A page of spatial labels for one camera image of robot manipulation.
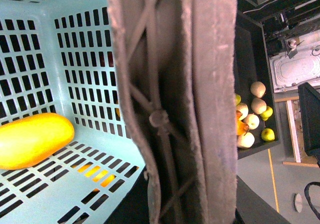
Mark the brown basket handle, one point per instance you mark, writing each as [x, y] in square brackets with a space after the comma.
[174, 63]

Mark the light blue plastic basket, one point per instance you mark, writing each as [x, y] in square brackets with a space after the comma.
[57, 56]

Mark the yellow mango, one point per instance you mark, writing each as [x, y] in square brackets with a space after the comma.
[28, 141]

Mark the black fruit display shelf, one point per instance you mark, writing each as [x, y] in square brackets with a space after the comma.
[252, 78]

